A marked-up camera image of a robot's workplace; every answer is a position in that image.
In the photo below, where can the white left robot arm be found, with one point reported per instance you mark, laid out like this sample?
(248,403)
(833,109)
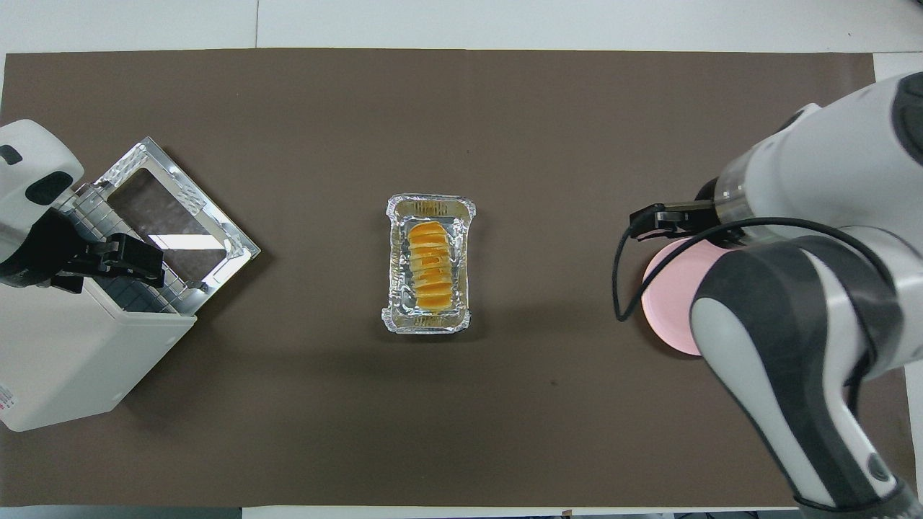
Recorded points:
(32,180)

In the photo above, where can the sliced golden bread loaf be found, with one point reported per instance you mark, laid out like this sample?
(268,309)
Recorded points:
(430,267)

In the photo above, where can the brown table mat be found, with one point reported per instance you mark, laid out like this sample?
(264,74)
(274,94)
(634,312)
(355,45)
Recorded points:
(461,418)

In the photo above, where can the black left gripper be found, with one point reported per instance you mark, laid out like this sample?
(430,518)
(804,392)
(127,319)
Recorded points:
(43,249)

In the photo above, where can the pink round plate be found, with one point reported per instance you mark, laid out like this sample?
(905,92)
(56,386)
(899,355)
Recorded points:
(670,295)

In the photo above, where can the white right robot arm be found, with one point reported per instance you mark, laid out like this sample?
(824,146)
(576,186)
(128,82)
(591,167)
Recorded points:
(807,303)

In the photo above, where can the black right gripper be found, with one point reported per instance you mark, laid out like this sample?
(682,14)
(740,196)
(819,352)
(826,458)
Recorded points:
(703,216)

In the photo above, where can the aluminium foil tray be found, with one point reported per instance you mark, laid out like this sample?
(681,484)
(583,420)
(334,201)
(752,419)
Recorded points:
(404,252)

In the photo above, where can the glass oven door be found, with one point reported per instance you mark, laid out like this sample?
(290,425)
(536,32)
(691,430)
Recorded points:
(180,216)

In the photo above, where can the cream toaster oven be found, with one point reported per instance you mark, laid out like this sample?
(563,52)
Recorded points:
(72,360)

